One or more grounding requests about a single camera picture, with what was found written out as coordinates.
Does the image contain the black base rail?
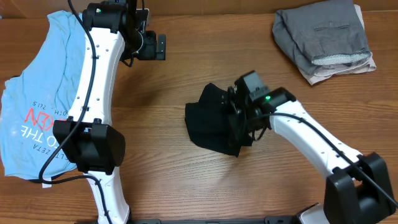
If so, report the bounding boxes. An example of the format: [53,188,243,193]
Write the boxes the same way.
[74,214,299,224]

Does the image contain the black t-shirt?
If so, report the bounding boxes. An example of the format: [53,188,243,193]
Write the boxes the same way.
[185,83,253,157]

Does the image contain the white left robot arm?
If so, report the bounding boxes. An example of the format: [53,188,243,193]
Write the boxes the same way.
[43,1,166,223]

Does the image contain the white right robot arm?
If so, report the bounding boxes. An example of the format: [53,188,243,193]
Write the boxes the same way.
[226,71,397,224]

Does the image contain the folded grey trousers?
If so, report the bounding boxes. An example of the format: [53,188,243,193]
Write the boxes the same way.
[272,0,371,77]

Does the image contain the light blue printed t-shirt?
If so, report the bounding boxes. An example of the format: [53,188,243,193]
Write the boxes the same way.
[1,11,85,182]

